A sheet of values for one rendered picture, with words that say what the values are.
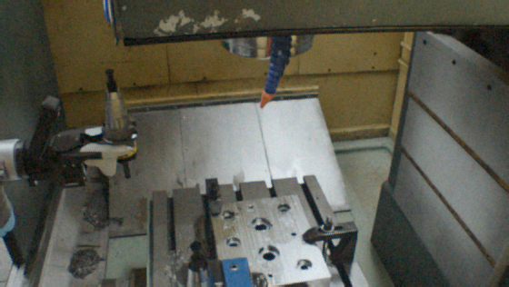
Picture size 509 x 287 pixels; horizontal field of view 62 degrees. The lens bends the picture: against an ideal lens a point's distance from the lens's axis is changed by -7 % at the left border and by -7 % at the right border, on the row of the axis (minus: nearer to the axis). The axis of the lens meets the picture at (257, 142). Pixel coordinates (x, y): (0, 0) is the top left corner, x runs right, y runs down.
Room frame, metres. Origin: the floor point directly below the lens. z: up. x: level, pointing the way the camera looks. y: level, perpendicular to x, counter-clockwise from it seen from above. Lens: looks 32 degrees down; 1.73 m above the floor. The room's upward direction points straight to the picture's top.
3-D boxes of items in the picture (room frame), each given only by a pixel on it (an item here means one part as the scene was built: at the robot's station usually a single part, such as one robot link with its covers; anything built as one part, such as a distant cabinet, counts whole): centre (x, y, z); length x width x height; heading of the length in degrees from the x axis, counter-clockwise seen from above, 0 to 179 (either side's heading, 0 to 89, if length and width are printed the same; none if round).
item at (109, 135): (0.69, 0.24, 1.33); 0.06 x 0.06 x 0.03
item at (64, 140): (0.66, 0.37, 1.28); 0.12 x 0.08 x 0.09; 101
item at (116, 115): (0.69, 0.25, 1.37); 0.04 x 0.04 x 0.07
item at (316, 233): (0.78, -0.17, 0.97); 0.13 x 0.03 x 0.15; 101
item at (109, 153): (0.65, 0.26, 1.29); 0.09 x 0.03 x 0.06; 87
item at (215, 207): (0.92, 0.11, 0.97); 0.13 x 0.03 x 0.15; 11
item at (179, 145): (1.39, 0.11, 0.75); 0.89 x 0.67 x 0.26; 101
